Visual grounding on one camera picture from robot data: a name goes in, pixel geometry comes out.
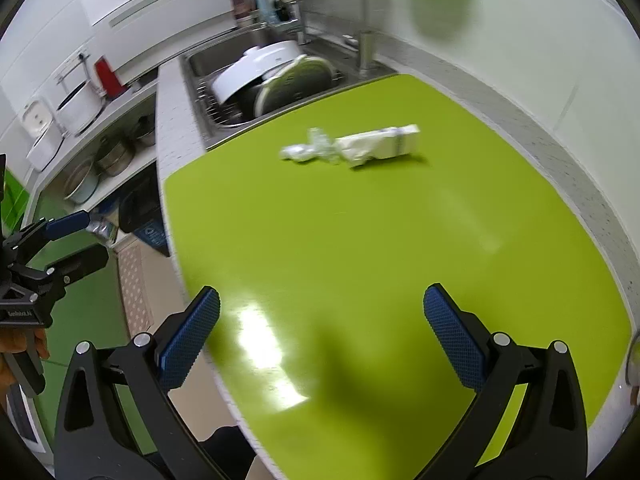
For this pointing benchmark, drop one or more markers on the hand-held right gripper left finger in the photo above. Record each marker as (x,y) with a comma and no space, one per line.
(192,330)

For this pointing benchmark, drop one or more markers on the large white kitchen appliance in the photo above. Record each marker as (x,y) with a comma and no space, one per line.
(150,15)

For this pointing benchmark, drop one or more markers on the small white appliance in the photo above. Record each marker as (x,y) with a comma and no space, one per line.
(42,132)

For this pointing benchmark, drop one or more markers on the pink bottle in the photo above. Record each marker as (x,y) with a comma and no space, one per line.
(241,7)

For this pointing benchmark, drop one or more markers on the silver wrapper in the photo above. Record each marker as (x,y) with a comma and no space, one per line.
(102,229)

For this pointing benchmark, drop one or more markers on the steel cooking pot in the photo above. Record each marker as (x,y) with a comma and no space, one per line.
(116,156)
(82,182)

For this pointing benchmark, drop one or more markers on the white crumpled paper bag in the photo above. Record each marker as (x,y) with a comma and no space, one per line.
(380,142)

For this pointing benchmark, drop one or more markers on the steel kitchen sink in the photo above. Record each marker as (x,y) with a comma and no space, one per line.
(220,55)

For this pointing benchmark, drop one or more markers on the green table mat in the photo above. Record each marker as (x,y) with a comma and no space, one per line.
(400,240)

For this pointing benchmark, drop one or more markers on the red cup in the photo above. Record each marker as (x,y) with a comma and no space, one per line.
(110,77)

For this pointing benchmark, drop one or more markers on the clear crumpled plastic wrap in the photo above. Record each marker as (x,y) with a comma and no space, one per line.
(312,147)

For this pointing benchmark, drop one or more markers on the dark cooking pot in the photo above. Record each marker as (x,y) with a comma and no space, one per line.
(145,130)

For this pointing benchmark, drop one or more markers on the small chrome faucet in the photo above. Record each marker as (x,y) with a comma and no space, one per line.
(299,27)

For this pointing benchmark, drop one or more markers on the round metal cooker lid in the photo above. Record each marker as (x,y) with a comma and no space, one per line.
(295,85)

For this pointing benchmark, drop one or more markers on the clear glass jar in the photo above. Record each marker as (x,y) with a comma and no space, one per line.
(634,370)

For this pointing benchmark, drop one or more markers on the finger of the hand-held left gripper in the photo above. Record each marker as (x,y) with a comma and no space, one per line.
(67,224)
(80,262)

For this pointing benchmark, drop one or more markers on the white rice cooker pot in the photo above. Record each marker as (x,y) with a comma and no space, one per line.
(250,72)

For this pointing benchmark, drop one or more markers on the dark trash bin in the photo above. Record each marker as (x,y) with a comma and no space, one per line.
(145,210)

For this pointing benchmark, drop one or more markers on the tall steel faucet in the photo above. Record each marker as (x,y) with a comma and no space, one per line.
(366,50)

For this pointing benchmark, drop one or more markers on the person's left hand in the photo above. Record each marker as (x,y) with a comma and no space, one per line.
(39,347)

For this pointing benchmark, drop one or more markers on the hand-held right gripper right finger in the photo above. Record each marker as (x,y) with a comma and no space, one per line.
(452,332)

